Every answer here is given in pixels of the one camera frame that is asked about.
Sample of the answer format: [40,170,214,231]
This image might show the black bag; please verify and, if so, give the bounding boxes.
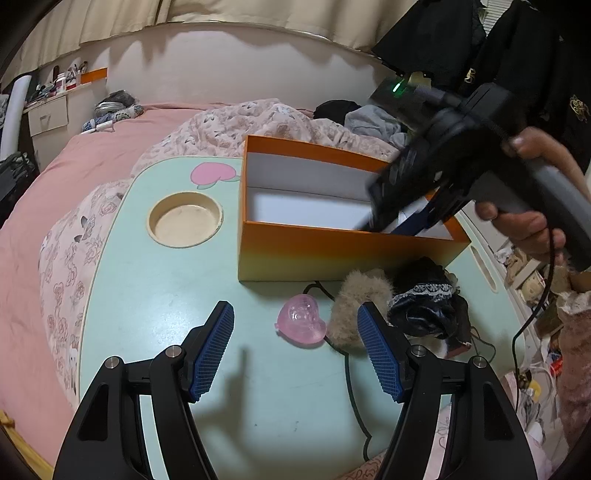
[0,152,40,227]

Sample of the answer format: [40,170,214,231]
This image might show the beige curtain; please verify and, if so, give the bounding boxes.
[0,0,416,79]

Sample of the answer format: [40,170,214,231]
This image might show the beige fur scrunchie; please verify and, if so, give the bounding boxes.
[325,268,395,354]

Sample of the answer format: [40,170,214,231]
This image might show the pink floral blanket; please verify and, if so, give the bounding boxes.
[37,98,402,407]

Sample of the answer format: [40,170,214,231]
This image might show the black hanging clothes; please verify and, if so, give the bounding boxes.
[372,0,591,153]

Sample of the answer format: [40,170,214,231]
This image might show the mint green bed tray table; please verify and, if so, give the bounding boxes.
[78,154,532,480]

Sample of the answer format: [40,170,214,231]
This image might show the person's right hand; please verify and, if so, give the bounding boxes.
[475,126,587,268]

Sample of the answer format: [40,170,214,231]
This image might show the orange cardboard box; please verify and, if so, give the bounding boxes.
[238,135,472,282]

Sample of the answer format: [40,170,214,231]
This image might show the small orange box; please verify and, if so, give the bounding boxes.
[76,67,108,86]

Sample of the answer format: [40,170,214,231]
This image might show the pink bed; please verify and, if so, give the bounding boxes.
[0,102,232,467]

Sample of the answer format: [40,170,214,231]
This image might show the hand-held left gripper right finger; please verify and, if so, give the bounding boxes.
[357,301,539,480]

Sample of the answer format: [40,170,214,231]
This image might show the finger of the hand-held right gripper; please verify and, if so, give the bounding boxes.
[392,203,455,237]
[353,205,395,234]

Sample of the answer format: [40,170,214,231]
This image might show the cluster of toiletry bottles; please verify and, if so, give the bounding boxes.
[28,62,88,100]

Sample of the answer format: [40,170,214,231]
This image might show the pink heart-shaped case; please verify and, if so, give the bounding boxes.
[276,295,328,347]

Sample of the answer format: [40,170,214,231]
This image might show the grey knit bundle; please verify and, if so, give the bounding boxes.
[95,90,139,116]

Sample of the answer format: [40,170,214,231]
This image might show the pink lace garment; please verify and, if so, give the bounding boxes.
[556,277,591,444]

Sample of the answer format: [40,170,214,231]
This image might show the black lace cloth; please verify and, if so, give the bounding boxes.
[388,257,474,358]

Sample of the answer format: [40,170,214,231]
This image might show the black garment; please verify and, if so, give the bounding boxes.
[314,99,365,125]

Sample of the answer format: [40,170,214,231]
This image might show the blue white patterned cloth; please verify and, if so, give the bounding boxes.
[81,105,145,134]

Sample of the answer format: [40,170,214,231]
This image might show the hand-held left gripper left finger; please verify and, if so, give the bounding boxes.
[53,300,235,480]

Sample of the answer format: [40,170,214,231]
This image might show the grey garment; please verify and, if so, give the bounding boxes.
[344,105,411,148]

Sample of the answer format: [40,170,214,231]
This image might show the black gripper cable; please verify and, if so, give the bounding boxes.
[510,226,557,374]

